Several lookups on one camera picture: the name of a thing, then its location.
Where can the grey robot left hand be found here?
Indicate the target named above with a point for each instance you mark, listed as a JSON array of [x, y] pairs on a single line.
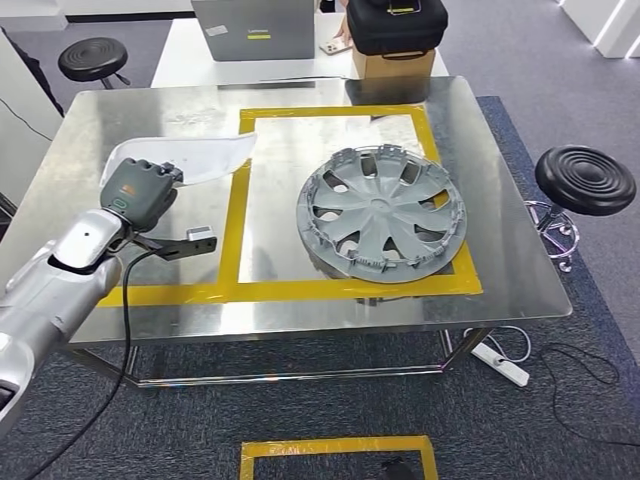
[[135, 195]]

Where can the white plastic car part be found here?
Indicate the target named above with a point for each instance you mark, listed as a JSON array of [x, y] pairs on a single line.
[[210, 156]]

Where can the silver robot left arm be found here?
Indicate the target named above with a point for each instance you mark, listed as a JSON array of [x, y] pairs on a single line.
[[60, 291]]

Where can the stainless steel workbench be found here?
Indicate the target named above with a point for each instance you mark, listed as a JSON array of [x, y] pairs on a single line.
[[500, 199]]

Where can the black round stool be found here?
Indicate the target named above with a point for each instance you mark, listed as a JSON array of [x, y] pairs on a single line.
[[585, 179], [92, 58]]

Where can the grey laptop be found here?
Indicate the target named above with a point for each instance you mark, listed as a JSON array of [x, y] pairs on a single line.
[[250, 30]]

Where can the smartphone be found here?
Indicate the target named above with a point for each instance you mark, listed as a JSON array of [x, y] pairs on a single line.
[[336, 46]]

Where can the person's hand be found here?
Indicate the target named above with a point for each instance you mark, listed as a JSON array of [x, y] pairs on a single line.
[[345, 30]]

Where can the grey plastic hubcap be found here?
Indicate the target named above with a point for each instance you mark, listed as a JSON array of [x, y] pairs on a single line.
[[380, 218]]

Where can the black carry case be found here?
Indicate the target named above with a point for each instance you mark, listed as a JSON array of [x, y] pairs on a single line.
[[395, 26]]

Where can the white power strip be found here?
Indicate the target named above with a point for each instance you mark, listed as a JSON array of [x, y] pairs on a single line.
[[500, 364]]

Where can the white partition with light strips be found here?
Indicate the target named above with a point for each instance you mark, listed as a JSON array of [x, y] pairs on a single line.
[[610, 26]]

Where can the steel frame table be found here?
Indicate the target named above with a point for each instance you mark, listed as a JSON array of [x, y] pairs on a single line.
[[25, 146]]

